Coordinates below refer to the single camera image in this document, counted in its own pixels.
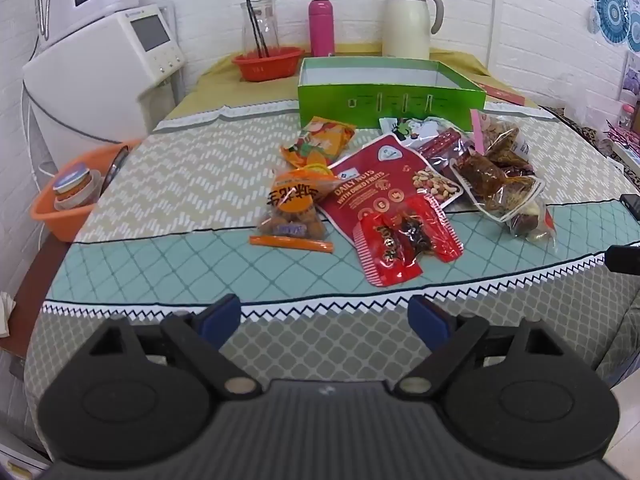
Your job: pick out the brown wooden side table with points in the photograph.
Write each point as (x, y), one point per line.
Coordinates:
(35, 285)

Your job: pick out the small jar with pink lid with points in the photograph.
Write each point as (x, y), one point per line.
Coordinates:
(626, 116)

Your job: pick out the white green cartoon packet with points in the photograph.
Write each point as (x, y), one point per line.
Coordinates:
(407, 127)

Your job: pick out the purple picture card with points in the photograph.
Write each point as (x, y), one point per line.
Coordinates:
(632, 75)

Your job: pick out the clear bag of mixed candy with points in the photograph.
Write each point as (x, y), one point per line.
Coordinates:
(525, 225)

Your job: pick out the pink thermos bottle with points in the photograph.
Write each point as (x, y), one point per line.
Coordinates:
(321, 30)

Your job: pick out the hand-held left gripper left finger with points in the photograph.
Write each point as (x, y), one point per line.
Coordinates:
(222, 317)

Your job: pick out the patterned tablecloth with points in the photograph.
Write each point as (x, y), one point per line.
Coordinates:
(175, 185)

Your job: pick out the red date snack packet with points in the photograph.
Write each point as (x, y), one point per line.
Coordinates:
(440, 235)
(382, 255)

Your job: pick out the small blue paper fan decoration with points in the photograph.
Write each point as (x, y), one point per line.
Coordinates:
(635, 30)

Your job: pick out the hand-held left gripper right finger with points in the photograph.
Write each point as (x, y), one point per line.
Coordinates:
(425, 317)

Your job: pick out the red envelope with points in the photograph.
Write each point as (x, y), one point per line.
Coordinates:
(500, 92)

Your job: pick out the cream thermal carafe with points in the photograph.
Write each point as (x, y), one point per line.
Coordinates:
(405, 30)

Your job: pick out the brown glossy snack packet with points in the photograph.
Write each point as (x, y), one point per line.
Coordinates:
(480, 175)

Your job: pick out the dark red zip packet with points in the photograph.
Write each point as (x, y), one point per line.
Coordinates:
(442, 145)

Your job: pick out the mustard yellow cloth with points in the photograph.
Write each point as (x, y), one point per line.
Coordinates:
(210, 90)

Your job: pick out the orange cartoon snack packet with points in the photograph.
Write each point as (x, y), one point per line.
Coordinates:
(320, 142)

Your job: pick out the red plastic basket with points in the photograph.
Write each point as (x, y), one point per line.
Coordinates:
(265, 67)

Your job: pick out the red nuts pouch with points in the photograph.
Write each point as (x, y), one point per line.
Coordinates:
(370, 185)

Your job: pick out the dark metal utensil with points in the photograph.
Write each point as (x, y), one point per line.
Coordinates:
(114, 170)

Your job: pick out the clear bag with orange label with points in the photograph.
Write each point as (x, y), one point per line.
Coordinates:
(295, 220)

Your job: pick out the white water dispenser with screen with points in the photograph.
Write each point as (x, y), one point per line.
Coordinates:
(100, 70)

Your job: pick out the white tissue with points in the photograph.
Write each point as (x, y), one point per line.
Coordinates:
(6, 315)

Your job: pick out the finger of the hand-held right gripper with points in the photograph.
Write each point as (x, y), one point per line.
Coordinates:
(632, 200)
(625, 260)

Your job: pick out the large blue paper fan decoration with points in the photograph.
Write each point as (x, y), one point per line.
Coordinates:
(611, 10)

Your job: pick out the green cardboard box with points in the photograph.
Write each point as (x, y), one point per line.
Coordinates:
(350, 105)

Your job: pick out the orange plastic basin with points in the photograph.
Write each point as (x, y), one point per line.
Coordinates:
(65, 225)

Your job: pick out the glass jar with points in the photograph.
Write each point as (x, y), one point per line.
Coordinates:
(270, 25)

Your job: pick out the leopard print cloth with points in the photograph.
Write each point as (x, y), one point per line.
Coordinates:
(580, 130)

